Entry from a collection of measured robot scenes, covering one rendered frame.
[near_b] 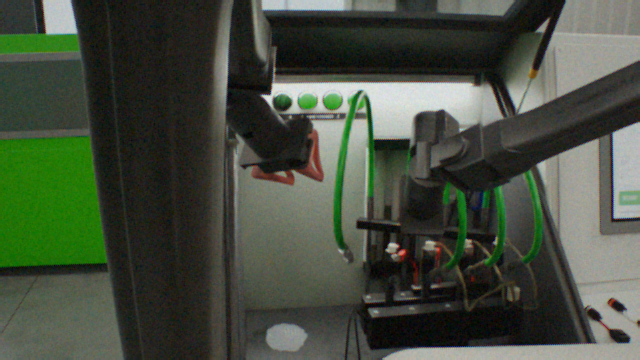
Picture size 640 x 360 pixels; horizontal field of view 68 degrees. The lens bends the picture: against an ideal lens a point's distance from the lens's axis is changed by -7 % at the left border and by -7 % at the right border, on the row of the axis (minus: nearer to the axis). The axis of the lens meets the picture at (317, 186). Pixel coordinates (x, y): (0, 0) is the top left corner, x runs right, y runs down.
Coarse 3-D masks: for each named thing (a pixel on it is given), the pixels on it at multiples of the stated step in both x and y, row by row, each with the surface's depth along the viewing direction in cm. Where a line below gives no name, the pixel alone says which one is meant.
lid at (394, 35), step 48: (288, 0) 97; (336, 0) 98; (384, 0) 99; (432, 0) 99; (480, 0) 100; (528, 0) 98; (288, 48) 112; (336, 48) 113; (384, 48) 114; (432, 48) 115; (480, 48) 116
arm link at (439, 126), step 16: (432, 112) 73; (416, 128) 73; (432, 128) 71; (448, 128) 70; (416, 144) 72; (448, 144) 64; (464, 144) 62; (432, 160) 66; (448, 160) 63; (448, 176) 67; (464, 192) 69
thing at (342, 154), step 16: (368, 96) 104; (352, 112) 89; (368, 112) 109; (368, 128) 113; (368, 144) 116; (336, 176) 83; (368, 176) 119; (336, 192) 83; (368, 192) 120; (336, 208) 83; (336, 224) 84; (336, 240) 86
